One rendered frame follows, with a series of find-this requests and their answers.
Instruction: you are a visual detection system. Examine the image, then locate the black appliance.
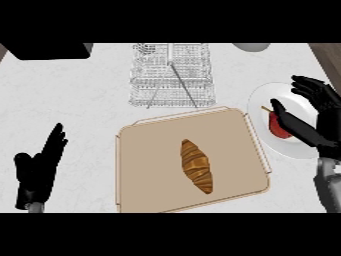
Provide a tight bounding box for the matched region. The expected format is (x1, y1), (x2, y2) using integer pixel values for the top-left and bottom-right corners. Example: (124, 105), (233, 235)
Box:
(0, 43), (95, 61)

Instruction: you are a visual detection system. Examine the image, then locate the beige tray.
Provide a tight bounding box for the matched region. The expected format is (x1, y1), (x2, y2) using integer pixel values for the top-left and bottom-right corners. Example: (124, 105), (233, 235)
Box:
(114, 106), (273, 214)

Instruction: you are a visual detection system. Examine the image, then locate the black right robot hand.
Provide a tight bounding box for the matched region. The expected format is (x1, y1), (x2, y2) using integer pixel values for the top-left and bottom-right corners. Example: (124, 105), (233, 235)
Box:
(269, 74), (341, 166)

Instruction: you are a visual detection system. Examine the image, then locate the brown croissant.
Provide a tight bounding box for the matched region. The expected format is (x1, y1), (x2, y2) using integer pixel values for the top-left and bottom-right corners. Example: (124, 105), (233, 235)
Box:
(179, 138), (214, 195)

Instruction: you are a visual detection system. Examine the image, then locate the white plate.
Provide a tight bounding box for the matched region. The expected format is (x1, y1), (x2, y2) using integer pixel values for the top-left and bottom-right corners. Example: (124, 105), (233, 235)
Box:
(247, 81), (322, 160)

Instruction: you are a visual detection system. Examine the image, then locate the tiered wire basket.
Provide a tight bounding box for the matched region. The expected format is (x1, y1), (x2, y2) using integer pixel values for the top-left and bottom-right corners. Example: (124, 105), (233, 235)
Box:
(127, 43), (217, 110)

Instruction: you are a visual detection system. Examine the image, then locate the red pear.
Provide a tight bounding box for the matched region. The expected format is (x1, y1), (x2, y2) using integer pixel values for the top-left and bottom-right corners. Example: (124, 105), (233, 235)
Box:
(260, 105), (294, 140)

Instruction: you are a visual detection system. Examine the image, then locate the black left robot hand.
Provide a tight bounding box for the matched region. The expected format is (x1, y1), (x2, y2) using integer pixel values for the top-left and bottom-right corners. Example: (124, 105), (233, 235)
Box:
(12, 122), (69, 211)

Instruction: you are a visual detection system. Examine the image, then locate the pale grey round object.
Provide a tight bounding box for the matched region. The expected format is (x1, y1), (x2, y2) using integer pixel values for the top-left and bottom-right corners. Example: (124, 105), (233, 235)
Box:
(232, 43), (270, 53)

